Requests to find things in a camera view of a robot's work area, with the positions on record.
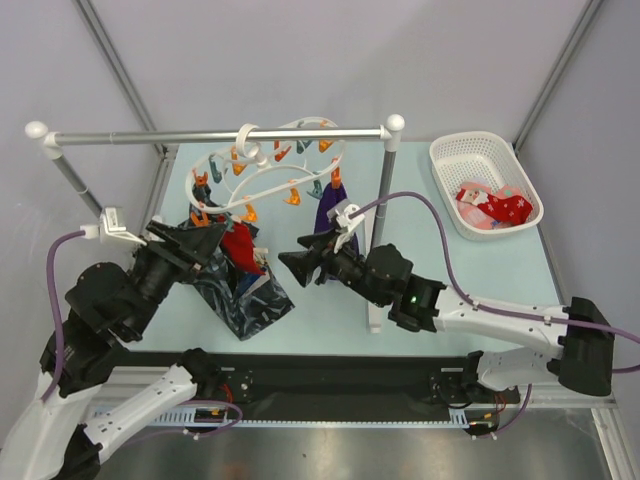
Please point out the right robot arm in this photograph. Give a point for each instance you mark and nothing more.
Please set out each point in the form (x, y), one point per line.
(570, 344)

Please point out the white silver clothes rack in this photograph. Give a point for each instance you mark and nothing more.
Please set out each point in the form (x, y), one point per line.
(52, 144)

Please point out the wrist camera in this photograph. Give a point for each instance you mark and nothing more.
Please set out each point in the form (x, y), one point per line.
(111, 228)
(345, 218)

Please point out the white plastic basket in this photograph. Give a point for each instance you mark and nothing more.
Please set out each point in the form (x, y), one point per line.
(484, 187)

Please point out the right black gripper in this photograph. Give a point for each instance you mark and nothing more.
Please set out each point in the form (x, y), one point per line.
(323, 261)

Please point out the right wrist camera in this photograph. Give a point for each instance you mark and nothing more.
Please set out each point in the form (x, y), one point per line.
(345, 218)

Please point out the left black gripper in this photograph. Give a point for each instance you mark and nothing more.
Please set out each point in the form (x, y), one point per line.
(198, 245)

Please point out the dark patterned shorts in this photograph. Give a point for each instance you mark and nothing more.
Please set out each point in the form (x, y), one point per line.
(246, 303)

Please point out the pink sock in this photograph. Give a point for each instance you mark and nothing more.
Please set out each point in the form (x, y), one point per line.
(480, 217)

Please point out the purple cloth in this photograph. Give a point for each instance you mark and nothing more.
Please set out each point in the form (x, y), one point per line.
(325, 230)

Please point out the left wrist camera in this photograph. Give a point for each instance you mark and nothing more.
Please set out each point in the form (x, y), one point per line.
(111, 228)

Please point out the red sock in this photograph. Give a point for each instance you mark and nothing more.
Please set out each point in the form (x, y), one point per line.
(237, 244)

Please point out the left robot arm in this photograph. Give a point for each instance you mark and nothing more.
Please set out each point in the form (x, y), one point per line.
(109, 307)

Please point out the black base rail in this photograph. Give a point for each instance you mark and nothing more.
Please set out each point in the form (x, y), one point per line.
(304, 388)

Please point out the santa christmas sock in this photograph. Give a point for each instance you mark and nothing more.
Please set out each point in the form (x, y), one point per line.
(500, 202)

